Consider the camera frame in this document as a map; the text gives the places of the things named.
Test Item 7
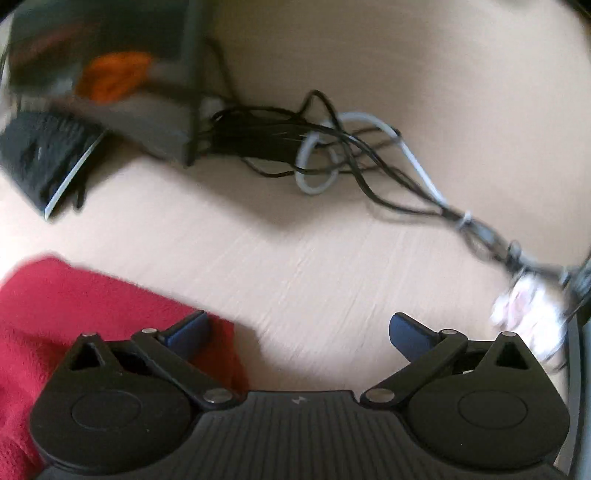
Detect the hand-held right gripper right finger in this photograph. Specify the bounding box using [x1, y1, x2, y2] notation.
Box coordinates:
[360, 312, 532, 409]

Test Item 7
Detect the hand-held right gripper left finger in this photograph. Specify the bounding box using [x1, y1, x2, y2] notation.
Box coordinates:
[68, 310, 234, 409]

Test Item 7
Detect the red hooded fleece garment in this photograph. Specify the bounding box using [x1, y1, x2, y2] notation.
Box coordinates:
[0, 257, 251, 480]

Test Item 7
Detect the crumpled white pink cloth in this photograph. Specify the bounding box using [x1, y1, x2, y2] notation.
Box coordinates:
[488, 271, 572, 368]

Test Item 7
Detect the black power adapter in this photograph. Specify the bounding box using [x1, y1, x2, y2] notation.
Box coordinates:
[210, 110, 306, 163]

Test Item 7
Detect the black mechanical keyboard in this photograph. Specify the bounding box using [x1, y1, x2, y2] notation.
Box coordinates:
[0, 111, 110, 221]

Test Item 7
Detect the black computer monitor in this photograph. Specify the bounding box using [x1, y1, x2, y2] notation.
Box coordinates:
[6, 0, 208, 168]

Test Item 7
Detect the black cable bundle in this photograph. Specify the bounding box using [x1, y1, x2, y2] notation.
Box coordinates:
[198, 37, 591, 289]

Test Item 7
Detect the grey looped cable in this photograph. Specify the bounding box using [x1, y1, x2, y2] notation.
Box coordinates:
[294, 111, 472, 223]

